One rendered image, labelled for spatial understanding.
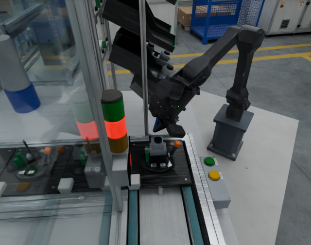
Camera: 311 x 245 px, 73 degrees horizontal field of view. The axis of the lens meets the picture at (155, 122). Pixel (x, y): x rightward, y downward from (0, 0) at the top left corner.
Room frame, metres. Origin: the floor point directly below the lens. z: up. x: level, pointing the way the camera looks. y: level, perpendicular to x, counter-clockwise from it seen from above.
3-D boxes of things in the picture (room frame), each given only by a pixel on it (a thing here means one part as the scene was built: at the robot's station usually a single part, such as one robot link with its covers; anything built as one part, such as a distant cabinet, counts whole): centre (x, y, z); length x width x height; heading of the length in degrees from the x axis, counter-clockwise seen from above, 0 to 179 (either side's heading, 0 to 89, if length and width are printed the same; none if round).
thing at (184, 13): (6.14, -1.26, 0.20); 1.20 x 0.80 x 0.41; 102
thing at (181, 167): (0.58, -0.01, 0.96); 0.24 x 0.24 x 0.02; 4
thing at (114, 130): (0.38, 0.09, 1.33); 0.05 x 0.05 x 0.05
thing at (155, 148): (0.58, 0.00, 1.06); 0.08 x 0.04 x 0.07; 94
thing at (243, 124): (0.76, -0.36, 0.96); 0.15 x 0.15 x 0.20; 57
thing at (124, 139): (0.38, 0.09, 1.28); 0.05 x 0.05 x 0.05
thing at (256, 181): (0.79, -0.32, 0.84); 0.90 x 0.70 x 0.03; 147
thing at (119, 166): (0.38, 0.09, 1.29); 0.12 x 0.05 x 0.25; 4
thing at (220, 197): (0.51, -0.23, 0.93); 0.21 x 0.07 x 0.06; 4
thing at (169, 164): (0.58, -0.01, 0.98); 0.14 x 0.14 x 0.02
